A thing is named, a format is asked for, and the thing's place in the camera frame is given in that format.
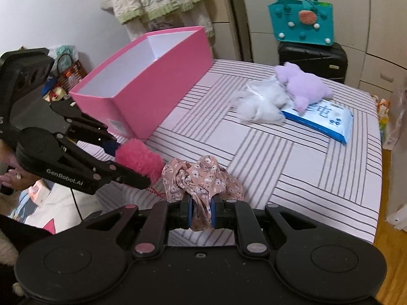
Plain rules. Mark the purple plush toy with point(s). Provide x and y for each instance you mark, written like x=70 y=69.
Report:
x=302 y=85

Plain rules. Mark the pink fluffy puff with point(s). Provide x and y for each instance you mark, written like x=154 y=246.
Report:
x=140 y=160

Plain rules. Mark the striped tablecloth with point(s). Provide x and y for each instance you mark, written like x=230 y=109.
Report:
x=286 y=178

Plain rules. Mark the floral fabric scrunchie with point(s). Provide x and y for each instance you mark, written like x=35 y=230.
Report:
x=203 y=178

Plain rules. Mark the white teal soft pack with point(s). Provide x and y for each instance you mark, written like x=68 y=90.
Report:
x=63 y=50

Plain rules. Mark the blue wipes packet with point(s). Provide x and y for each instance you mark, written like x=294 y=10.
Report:
x=321 y=117

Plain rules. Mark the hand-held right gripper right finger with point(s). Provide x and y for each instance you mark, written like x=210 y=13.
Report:
x=213 y=213

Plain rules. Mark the pink cardboard box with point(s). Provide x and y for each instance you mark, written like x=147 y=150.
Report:
x=143 y=95

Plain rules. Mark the printed blanket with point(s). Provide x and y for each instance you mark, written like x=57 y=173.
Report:
x=60 y=203

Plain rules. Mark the teal felt handbag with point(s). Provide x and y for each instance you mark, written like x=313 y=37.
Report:
x=302 y=22

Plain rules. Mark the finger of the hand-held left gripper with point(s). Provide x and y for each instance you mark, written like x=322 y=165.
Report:
x=133 y=178
x=111 y=146

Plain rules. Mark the white mesh bath pouf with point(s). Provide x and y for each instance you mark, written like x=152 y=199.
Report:
x=264 y=101

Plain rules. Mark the cream fleece pajama pants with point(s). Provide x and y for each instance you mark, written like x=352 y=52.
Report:
x=168 y=25

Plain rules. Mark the black suitcase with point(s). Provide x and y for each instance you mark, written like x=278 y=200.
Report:
x=311 y=63

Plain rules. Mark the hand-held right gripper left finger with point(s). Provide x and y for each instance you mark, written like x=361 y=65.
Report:
x=189 y=213

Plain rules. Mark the clear plastic bag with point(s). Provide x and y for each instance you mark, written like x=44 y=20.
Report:
x=383 y=117

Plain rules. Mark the person's left hand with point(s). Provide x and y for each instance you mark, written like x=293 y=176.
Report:
x=12 y=179

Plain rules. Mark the brown paper bag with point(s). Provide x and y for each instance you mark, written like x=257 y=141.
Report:
x=76 y=71

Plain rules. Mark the beige wardrobe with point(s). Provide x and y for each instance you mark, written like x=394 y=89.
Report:
x=356 y=22

